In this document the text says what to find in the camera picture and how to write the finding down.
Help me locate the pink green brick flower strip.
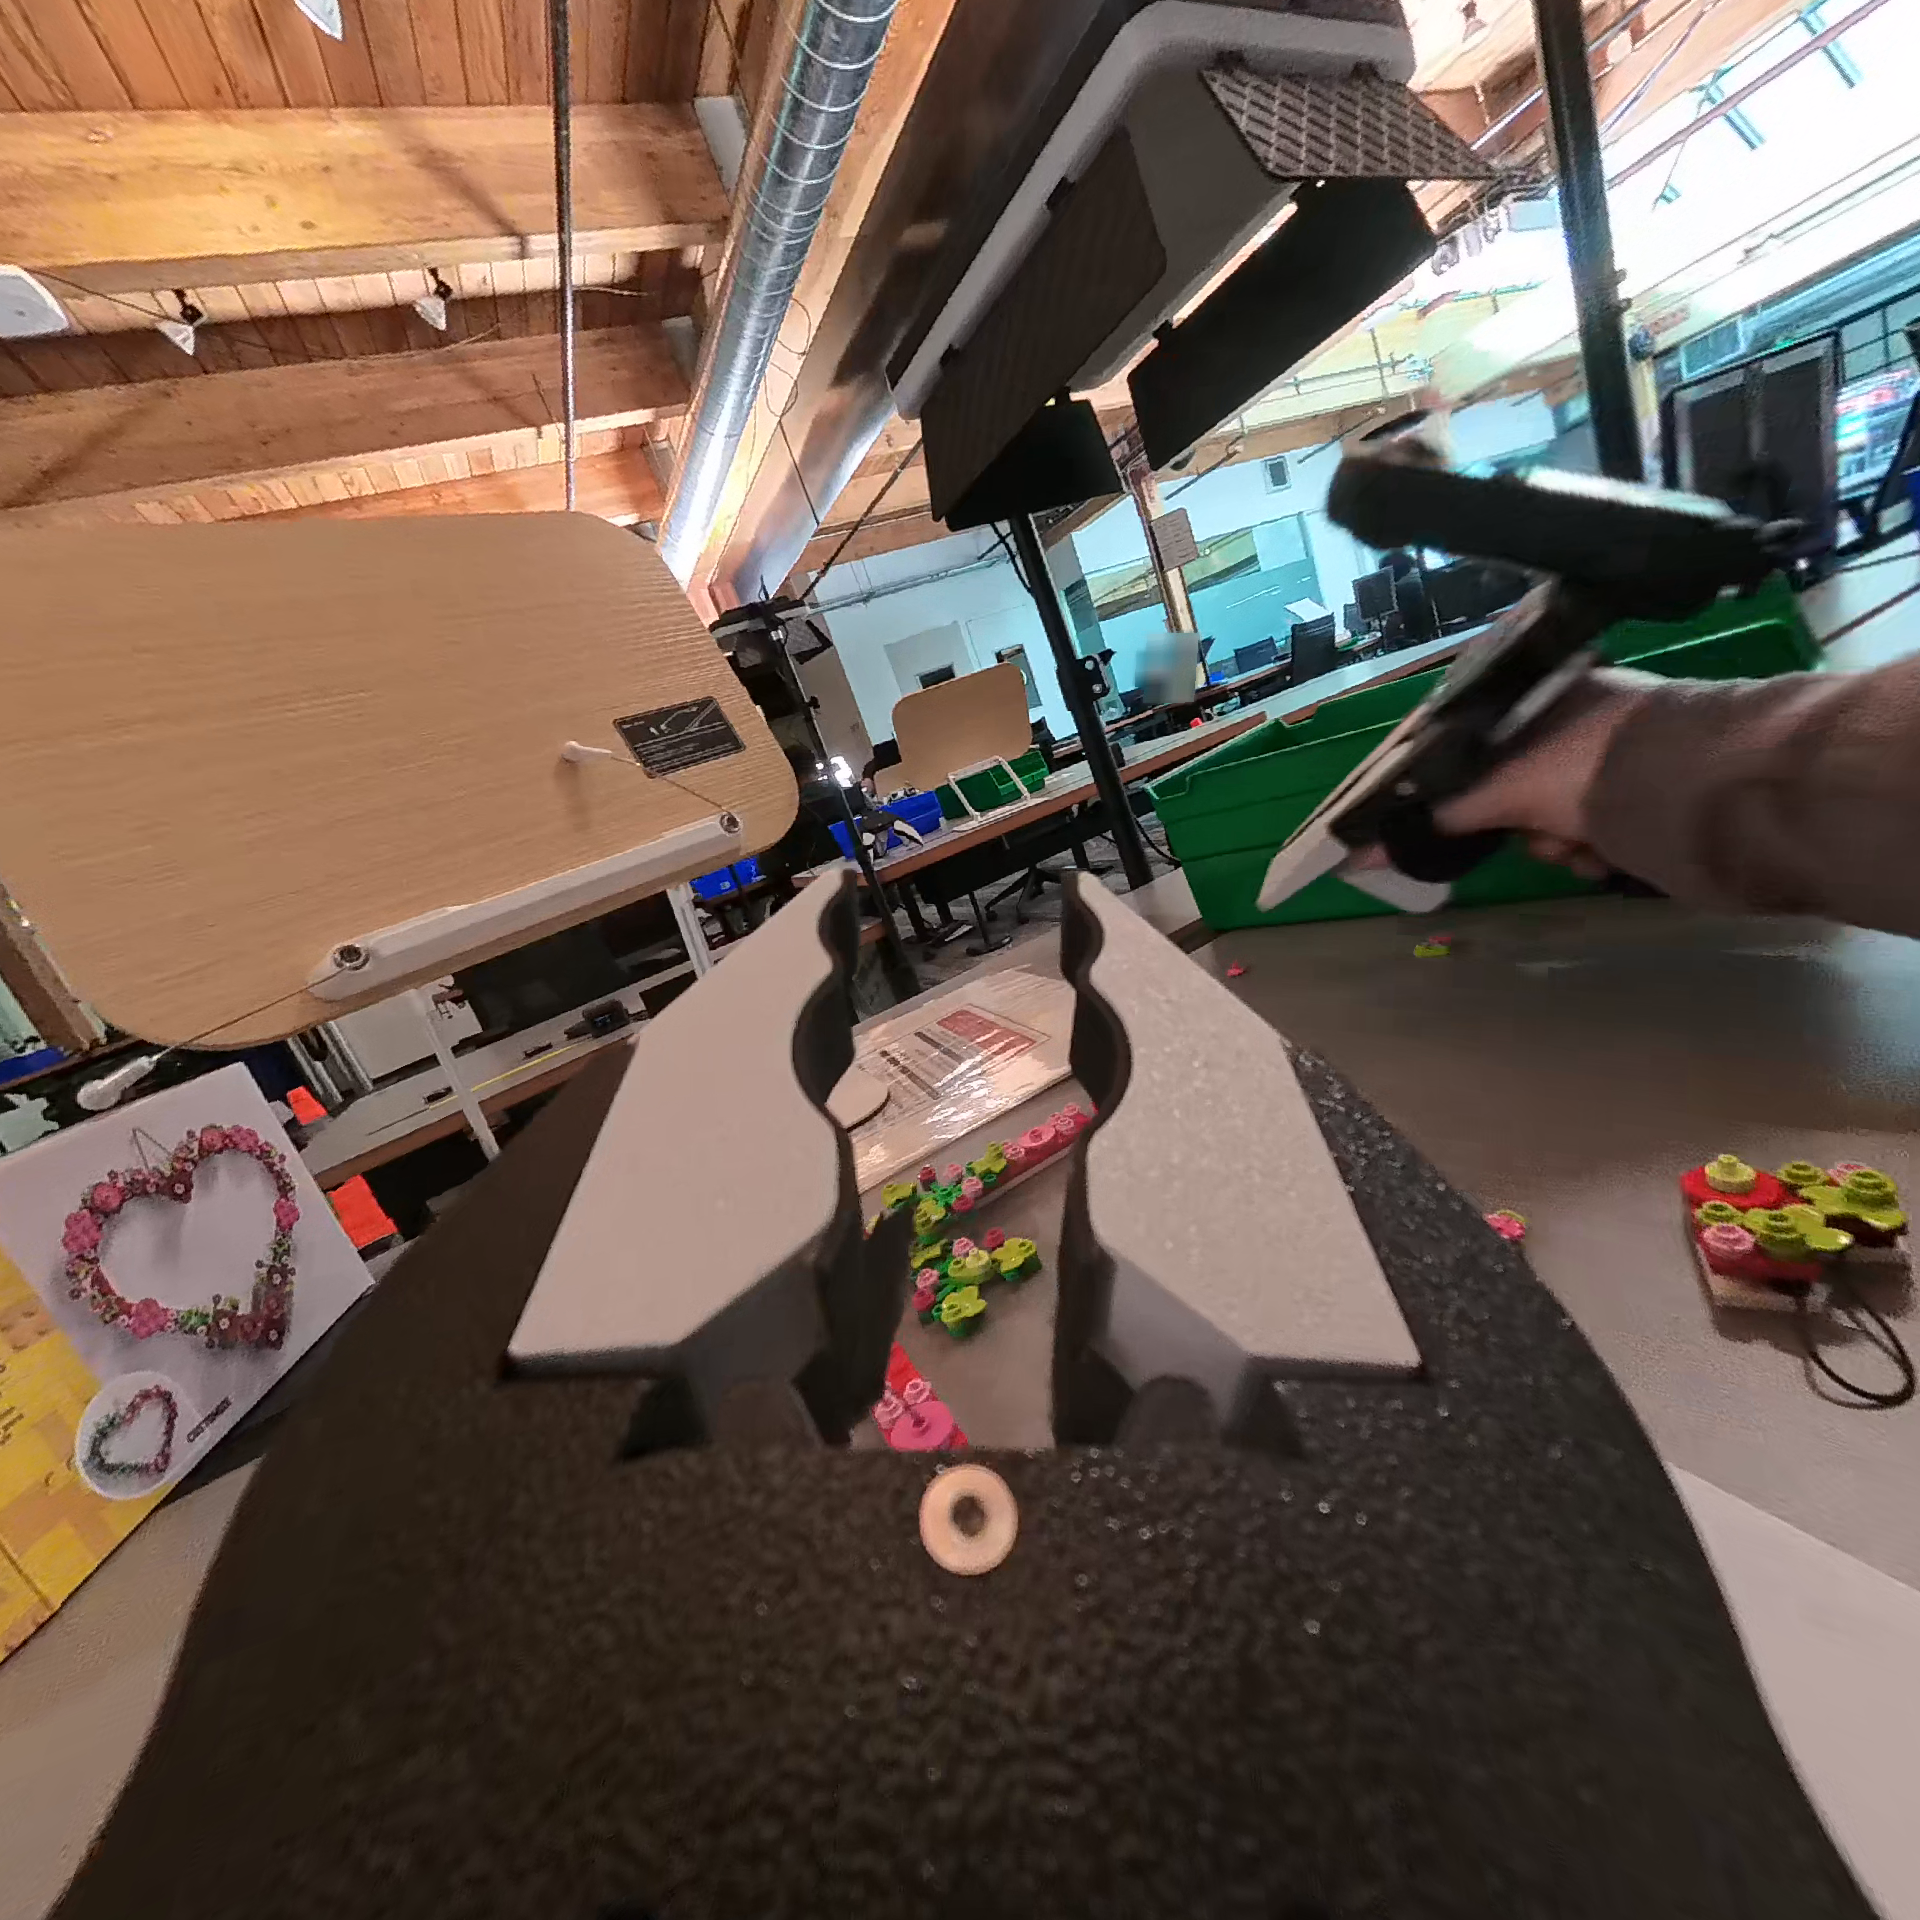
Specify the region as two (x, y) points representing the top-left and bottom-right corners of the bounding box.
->
(863, 1099), (1103, 1452)

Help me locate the black computer monitor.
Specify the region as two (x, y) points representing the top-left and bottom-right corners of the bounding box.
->
(1657, 334), (1848, 564)

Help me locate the large green plastic bin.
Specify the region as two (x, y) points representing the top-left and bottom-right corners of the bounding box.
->
(1146, 660), (1615, 934)

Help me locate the black camera rig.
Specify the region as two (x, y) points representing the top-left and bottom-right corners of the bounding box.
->
(711, 599), (887, 859)

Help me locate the large wooden board with bracket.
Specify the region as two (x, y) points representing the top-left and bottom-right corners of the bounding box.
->
(0, 510), (801, 1053)

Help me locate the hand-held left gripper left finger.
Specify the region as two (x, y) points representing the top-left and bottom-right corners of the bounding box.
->
(507, 869), (912, 1449)

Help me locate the small lego flower assembly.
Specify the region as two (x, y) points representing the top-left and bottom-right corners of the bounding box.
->
(1678, 1153), (1920, 1412)

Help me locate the black stand pole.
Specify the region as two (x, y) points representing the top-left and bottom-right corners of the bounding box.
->
(1529, 0), (1647, 484)

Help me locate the small wooden board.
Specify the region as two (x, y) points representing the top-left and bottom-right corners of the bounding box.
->
(892, 664), (1037, 794)

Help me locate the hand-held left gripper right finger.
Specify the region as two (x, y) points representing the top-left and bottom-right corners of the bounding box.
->
(1054, 869), (1421, 1449)

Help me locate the studio light with black flaps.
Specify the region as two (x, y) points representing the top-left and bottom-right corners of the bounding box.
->
(886, 0), (1502, 529)

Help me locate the metal hanging rod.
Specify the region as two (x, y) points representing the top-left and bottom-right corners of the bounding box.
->
(547, 0), (580, 510)

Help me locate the person's right hand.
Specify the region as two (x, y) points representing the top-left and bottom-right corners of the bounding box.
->
(1431, 777), (1629, 880)

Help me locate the small green bin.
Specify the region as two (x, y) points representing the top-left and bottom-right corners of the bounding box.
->
(937, 750), (1051, 823)

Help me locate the black light stand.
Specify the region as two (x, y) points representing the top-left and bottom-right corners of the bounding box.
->
(1008, 510), (1161, 895)

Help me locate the lego instruction booklet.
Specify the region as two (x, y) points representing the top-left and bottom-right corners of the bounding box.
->
(1665, 1462), (1920, 1877)

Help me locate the yellow lego set box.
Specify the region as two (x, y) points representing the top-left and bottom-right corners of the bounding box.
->
(0, 1062), (376, 1657)

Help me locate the person's right forearm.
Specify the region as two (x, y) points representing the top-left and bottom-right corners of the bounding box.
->
(1575, 660), (1920, 940)

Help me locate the clear bag with printed sheet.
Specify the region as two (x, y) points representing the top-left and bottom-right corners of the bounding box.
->
(838, 967), (1078, 1193)

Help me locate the silver ventilation duct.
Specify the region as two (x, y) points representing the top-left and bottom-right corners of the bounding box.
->
(657, 0), (900, 587)

